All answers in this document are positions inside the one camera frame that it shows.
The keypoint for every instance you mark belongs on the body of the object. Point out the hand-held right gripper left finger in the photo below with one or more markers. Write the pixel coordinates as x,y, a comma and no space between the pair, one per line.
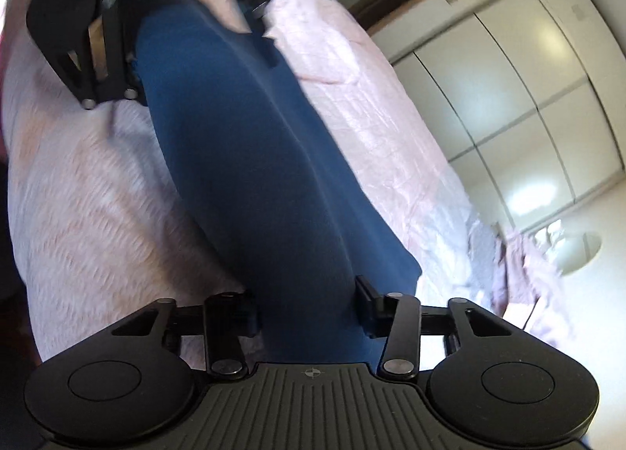
239,315

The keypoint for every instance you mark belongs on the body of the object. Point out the dark blue pants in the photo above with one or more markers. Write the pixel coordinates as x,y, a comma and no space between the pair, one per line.
274,186

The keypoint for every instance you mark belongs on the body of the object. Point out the pink quilted bed cover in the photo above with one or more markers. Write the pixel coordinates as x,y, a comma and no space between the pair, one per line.
98,196

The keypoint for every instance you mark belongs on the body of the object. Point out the white round object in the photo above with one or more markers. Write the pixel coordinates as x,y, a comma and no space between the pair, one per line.
579,252

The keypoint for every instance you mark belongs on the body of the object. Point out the white wardrobe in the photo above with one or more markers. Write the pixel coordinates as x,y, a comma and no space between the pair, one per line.
538,88

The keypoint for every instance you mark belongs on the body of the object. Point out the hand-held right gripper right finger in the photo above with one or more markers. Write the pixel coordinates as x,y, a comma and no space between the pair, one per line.
365,304

